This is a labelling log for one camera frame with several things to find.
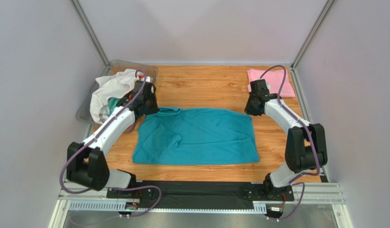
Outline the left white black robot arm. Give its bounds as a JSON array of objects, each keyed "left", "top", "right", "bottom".
[{"left": 60, "top": 80, "right": 159, "bottom": 191}]

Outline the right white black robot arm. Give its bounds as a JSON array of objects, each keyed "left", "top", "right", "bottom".
[{"left": 245, "top": 79, "right": 328, "bottom": 200}]

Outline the folded pink t shirt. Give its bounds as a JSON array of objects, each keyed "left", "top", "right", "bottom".
[{"left": 247, "top": 68, "right": 296, "bottom": 98}]

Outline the light teal t shirt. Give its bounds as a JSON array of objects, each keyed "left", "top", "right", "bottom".
[{"left": 108, "top": 97, "right": 120, "bottom": 114}]

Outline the white t shirt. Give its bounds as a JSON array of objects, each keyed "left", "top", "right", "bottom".
[{"left": 89, "top": 69, "right": 137, "bottom": 124}]

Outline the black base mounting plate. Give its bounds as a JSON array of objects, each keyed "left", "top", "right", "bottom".
[{"left": 106, "top": 180, "right": 295, "bottom": 209}]

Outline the right aluminium frame post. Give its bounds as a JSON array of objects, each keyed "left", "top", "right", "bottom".
[{"left": 291, "top": 0, "right": 336, "bottom": 70}]

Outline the aluminium frame post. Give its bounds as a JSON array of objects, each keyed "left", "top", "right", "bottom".
[
  {"left": 70, "top": 0, "right": 109, "bottom": 66},
  {"left": 291, "top": 0, "right": 336, "bottom": 70}
]

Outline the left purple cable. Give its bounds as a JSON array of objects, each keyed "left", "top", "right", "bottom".
[{"left": 58, "top": 69, "right": 162, "bottom": 225}]

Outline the aluminium front rail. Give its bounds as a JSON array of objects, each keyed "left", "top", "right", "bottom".
[{"left": 58, "top": 180, "right": 345, "bottom": 213}]

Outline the left aluminium frame post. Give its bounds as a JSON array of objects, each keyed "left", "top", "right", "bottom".
[{"left": 70, "top": 0, "right": 109, "bottom": 66}]

